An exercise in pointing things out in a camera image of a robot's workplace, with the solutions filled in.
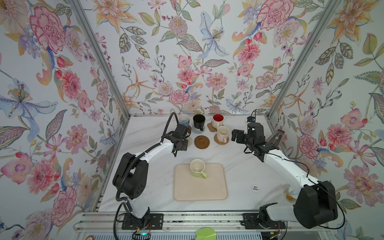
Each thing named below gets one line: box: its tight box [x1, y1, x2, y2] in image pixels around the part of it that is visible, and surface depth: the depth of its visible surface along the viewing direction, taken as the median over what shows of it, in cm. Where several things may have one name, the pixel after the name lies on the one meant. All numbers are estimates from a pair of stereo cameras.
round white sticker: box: [251, 184, 260, 193], surface depth 86 cm
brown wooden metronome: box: [267, 129, 285, 150], surface depth 90 cm
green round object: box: [195, 227, 217, 240], surface depth 72 cm
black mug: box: [193, 114, 206, 131], surface depth 108 cm
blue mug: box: [178, 113, 190, 128], surface depth 106 cm
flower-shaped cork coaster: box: [207, 121, 218, 132], surface depth 116 cm
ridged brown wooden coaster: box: [194, 135, 210, 149], surface depth 106 cm
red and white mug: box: [211, 113, 225, 129], surface depth 109 cm
